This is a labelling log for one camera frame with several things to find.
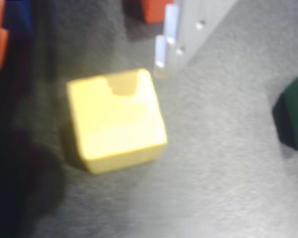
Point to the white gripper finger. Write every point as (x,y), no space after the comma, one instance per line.
(191,15)

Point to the yellow wooden cube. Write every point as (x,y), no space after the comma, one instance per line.
(114,119)

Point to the orange wooden cube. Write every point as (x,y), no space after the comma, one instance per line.
(154,10)

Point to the green wooden cube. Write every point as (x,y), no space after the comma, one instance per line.
(295,111)

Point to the black table mat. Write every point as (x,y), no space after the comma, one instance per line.
(213,173)

